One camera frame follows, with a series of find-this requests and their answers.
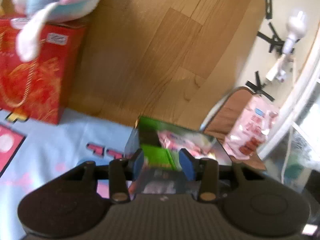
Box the Peppa Pig bed sheet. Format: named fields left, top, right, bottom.
left=1, top=109, right=132, bottom=239

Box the black printed storage box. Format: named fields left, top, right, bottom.
left=125, top=116, right=232, bottom=196

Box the wooden headboard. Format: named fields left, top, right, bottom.
left=68, top=0, right=265, bottom=129

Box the green snack packet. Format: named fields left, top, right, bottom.
left=135, top=116, right=181, bottom=170

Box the white power strip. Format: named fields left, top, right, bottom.
left=266, top=54, right=294, bottom=83

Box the red gift bag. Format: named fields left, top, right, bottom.
left=1, top=17, right=87, bottom=125

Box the pink snack bag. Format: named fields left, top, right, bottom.
left=223, top=95, right=279, bottom=160

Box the pastel unicorn plush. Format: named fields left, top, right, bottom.
left=11, top=0, right=100, bottom=62

